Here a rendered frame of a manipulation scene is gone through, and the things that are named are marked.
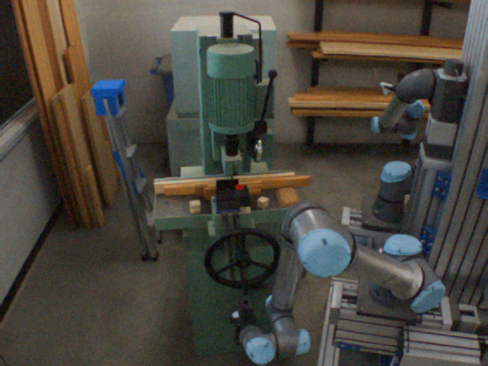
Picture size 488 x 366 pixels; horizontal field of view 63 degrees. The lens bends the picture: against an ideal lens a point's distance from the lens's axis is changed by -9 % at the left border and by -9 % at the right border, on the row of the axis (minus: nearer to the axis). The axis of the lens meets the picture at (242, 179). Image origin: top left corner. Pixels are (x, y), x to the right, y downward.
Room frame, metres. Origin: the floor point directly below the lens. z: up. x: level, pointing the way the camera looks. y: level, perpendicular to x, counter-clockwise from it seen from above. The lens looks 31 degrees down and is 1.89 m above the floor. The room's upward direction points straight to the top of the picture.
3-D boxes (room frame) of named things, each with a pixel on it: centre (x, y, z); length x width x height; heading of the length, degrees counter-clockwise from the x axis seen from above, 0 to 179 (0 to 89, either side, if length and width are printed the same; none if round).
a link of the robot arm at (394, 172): (1.50, -0.64, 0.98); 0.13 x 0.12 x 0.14; 90
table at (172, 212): (1.44, 0.06, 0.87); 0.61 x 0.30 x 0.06; 98
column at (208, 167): (1.84, 0.08, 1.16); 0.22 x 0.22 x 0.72; 8
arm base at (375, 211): (1.50, -0.64, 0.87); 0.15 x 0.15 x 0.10
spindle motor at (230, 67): (1.55, 0.04, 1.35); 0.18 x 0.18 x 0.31
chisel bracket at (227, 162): (1.57, 0.04, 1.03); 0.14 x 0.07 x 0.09; 8
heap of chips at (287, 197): (1.49, -0.19, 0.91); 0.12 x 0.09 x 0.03; 8
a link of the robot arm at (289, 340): (0.83, -0.14, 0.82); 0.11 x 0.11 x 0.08; 11
